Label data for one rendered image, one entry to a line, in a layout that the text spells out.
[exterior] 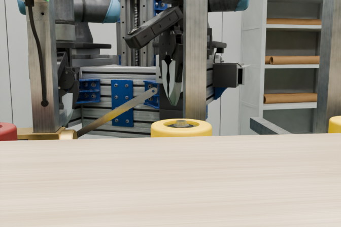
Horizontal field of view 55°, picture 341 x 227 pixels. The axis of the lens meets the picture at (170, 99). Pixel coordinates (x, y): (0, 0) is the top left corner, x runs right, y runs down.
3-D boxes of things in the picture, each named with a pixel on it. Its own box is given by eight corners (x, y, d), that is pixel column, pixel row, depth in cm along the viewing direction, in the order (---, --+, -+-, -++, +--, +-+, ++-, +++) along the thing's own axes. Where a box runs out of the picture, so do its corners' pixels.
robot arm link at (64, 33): (71, 24, 78) (36, 23, 77) (72, 43, 79) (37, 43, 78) (77, 26, 86) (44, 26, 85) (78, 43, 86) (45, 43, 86)
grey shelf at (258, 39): (237, 148, 351) (242, -3, 330) (312, 143, 370) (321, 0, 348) (257, 161, 308) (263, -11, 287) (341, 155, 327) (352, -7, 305)
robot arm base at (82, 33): (69, 44, 145) (68, 21, 143) (100, 43, 140) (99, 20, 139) (46, 43, 131) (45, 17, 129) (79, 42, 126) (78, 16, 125)
